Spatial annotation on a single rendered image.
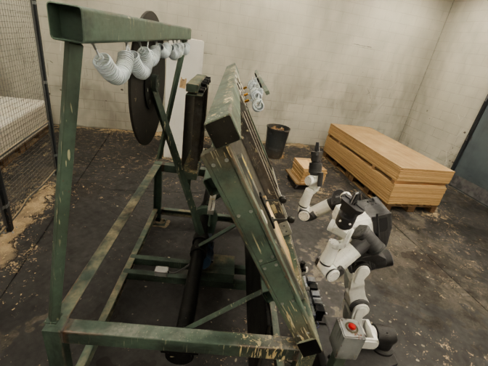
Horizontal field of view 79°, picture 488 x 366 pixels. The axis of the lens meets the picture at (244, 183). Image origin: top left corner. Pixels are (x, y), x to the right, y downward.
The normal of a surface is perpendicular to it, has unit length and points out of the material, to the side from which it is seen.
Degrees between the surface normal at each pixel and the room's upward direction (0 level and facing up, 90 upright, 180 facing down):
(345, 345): 90
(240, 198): 90
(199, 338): 0
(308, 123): 90
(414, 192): 90
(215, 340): 0
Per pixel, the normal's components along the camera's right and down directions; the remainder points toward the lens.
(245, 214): 0.02, 0.44
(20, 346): 0.14, -0.89
